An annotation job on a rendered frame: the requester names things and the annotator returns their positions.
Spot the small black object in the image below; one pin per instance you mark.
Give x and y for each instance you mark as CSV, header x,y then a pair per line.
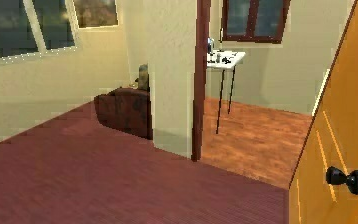
x,y
226,60

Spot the white framed window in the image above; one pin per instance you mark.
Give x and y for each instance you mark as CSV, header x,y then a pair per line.
x,y
20,26

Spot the dark brown cabinet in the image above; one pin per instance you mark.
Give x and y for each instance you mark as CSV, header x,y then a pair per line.
x,y
125,110

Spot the grey green object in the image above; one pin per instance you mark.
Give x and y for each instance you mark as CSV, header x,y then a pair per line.
x,y
143,77

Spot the small grey cup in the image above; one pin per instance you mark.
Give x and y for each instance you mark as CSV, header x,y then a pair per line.
x,y
218,57

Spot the grey kettle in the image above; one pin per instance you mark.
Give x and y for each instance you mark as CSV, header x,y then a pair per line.
x,y
210,45

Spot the orange room door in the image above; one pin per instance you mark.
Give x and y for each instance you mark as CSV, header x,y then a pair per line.
x,y
337,140

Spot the dark red framed window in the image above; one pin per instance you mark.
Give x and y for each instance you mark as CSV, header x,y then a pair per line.
x,y
252,20

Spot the framed wall picture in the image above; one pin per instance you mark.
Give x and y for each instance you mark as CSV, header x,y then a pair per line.
x,y
95,12

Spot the white table black legs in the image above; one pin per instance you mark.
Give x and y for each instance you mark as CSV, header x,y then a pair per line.
x,y
225,61

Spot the black door knob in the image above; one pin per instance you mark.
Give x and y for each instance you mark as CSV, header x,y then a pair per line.
x,y
345,179

